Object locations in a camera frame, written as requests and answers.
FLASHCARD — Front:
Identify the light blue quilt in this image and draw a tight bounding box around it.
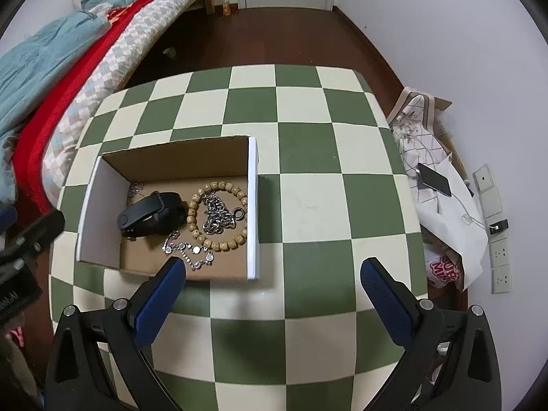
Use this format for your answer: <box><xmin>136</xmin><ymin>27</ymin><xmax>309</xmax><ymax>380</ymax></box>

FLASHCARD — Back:
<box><xmin>0</xmin><ymin>9</ymin><xmax>113</xmax><ymax>206</ymax></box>

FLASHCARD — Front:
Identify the bed with blankets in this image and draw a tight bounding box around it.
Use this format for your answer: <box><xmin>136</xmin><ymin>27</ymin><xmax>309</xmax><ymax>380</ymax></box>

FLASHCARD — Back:
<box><xmin>40</xmin><ymin>0</ymin><xmax>211</xmax><ymax>200</ymax></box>

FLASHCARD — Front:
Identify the red bed with quilt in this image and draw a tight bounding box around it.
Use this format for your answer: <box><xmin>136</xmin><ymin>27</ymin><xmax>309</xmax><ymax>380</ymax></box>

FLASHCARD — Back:
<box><xmin>11</xmin><ymin>0</ymin><xmax>173</xmax><ymax>215</ymax></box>

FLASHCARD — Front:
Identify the floral cloth bag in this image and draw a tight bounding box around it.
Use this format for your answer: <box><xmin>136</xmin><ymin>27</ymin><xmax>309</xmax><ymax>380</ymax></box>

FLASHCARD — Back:
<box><xmin>387</xmin><ymin>87</ymin><xmax>453</xmax><ymax>177</ymax></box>

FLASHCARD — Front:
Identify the white wall socket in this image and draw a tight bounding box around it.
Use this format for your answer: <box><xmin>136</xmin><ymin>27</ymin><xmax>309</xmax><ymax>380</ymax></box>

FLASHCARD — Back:
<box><xmin>491</xmin><ymin>264</ymin><xmax>513</xmax><ymax>295</ymax></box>
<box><xmin>490</xmin><ymin>241</ymin><xmax>513</xmax><ymax>267</ymax></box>
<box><xmin>485</xmin><ymin>218</ymin><xmax>507</xmax><ymax>243</ymax></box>

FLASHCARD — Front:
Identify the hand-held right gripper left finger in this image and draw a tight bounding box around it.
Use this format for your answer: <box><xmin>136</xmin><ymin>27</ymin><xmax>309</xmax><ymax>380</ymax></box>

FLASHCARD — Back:
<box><xmin>45</xmin><ymin>257</ymin><xmax>187</xmax><ymax>411</ymax></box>

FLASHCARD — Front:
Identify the red white snack bag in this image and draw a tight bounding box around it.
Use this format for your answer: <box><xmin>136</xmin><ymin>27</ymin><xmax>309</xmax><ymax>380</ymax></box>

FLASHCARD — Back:
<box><xmin>424</xmin><ymin>252</ymin><xmax>464</xmax><ymax>290</ymax></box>

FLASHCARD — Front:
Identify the white charging cable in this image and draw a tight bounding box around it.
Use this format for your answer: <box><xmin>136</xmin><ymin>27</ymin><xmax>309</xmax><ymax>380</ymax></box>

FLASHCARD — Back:
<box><xmin>449</xmin><ymin>204</ymin><xmax>489</xmax><ymax>228</ymax></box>

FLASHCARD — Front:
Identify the black smartphone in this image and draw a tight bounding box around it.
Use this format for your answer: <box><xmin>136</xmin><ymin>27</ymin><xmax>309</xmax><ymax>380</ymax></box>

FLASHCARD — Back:
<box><xmin>416</xmin><ymin>163</ymin><xmax>453</xmax><ymax>198</ymax></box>

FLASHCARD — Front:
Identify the wooden bead bracelet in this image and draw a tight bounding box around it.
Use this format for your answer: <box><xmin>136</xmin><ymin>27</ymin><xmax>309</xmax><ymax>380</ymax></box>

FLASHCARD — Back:
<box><xmin>187</xmin><ymin>181</ymin><xmax>249</xmax><ymax>253</ymax></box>

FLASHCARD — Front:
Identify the silver crystal bracelet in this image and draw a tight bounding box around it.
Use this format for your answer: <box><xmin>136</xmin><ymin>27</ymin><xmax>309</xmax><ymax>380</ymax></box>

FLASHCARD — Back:
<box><xmin>162</xmin><ymin>230</ymin><xmax>215</xmax><ymax>272</ymax></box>

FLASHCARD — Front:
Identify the dark grey fuzzy cloth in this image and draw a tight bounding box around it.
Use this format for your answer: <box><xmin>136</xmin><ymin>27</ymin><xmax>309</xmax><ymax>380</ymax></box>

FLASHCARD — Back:
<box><xmin>0</xmin><ymin>317</ymin><xmax>46</xmax><ymax>411</ymax></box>

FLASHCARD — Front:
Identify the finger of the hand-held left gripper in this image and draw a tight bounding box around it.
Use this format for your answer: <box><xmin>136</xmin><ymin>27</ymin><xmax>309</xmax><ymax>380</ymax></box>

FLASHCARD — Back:
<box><xmin>0</xmin><ymin>207</ymin><xmax>18</xmax><ymax>235</ymax></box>
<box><xmin>0</xmin><ymin>209</ymin><xmax>66</xmax><ymax>268</ymax></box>

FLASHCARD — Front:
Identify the silver chain link bracelet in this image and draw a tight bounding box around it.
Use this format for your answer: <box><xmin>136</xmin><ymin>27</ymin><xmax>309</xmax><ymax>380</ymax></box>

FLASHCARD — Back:
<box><xmin>201</xmin><ymin>192</ymin><xmax>239</xmax><ymax>236</ymax></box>

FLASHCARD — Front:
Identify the white wall switch plate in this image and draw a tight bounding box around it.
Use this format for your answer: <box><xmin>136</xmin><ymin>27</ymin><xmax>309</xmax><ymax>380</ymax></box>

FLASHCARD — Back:
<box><xmin>473</xmin><ymin>163</ymin><xmax>498</xmax><ymax>192</ymax></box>
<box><xmin>479</xmin><ymin>189</ymin><xmax>503</xmax><ymax>220</ymax></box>

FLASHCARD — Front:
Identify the black fitness band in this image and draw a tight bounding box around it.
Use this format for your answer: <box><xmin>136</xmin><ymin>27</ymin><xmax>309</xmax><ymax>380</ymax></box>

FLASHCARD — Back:
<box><xmin>116</xmin><ymin>191</ymin><xmax>189</xmax><ymax>239</ymax></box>

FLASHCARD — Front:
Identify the white paper bag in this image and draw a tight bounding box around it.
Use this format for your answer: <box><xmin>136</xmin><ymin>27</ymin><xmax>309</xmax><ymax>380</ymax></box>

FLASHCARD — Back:
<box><xmin>413</xmin><ymin>154</ymin><xmax>489</xmax><ymax>290</ymax></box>

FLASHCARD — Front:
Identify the white cardboard box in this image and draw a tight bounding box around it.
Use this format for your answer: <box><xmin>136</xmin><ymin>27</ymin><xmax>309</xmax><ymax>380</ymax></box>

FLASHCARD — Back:
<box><xmin>76</xmin><ymin>136</ymin><xmax>260</xmax><ymax>281</ymax></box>

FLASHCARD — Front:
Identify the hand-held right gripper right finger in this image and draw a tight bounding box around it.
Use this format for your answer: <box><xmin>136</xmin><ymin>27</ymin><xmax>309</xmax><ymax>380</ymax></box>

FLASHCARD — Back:
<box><xmin>360</xmin><ymin>257</ymin><xmax>502</xmax><ymax>411</ymax></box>

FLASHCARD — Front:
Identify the green white checkered tablecloth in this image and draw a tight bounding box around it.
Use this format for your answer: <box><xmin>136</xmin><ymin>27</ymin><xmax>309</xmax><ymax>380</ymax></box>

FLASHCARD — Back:
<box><xmin>48</xmin><ymin>64</ymin><xmax>429</xmax><ymax>411</ymax></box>

